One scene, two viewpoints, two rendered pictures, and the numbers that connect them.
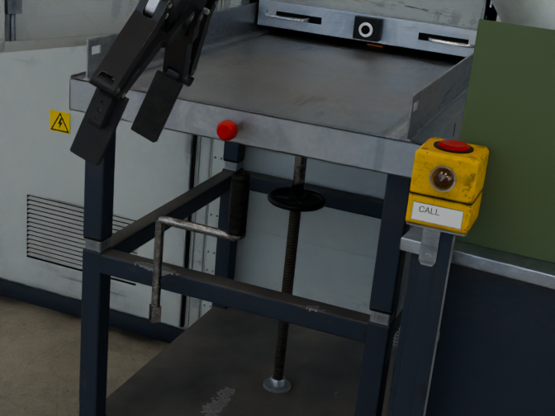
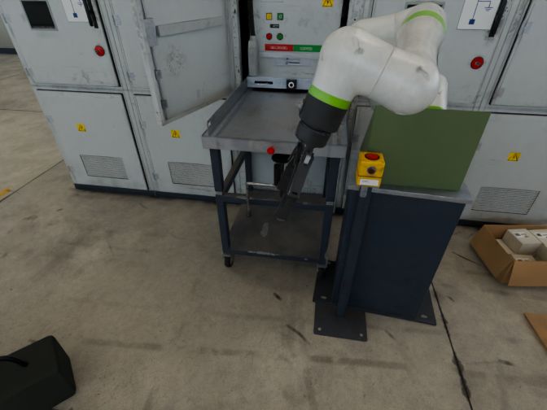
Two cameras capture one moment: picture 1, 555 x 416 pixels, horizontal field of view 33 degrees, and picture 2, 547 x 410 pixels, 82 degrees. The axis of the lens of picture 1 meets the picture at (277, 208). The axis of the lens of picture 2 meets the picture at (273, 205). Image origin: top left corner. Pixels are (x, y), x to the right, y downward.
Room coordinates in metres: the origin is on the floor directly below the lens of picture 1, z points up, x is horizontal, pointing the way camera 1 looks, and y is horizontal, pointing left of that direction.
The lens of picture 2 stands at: (0.26, 0.30, 1.40)
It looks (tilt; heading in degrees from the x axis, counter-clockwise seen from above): 36 degrees down; 349
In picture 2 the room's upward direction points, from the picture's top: straight up
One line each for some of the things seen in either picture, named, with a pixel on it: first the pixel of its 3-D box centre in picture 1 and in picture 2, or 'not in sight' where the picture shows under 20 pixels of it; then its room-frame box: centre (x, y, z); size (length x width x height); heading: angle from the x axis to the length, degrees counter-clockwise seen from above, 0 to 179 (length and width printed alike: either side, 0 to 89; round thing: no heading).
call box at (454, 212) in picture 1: (447, 184); (369, 169); (1.15, -0.21, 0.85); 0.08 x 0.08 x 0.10; 70
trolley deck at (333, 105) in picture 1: (308, 89); (282, 118); (1.78, -0.04, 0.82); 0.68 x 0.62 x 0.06; 160
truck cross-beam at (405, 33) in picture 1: (372, 27); (291, 82); (2.15, -0.17, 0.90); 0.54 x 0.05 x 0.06; 70
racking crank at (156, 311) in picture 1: (196, 250); (262, 192); (1.45, 0.13, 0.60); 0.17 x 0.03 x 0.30; 70
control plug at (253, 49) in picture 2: not in sight; (253, 58); (2.14, 0.05, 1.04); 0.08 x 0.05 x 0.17; 160
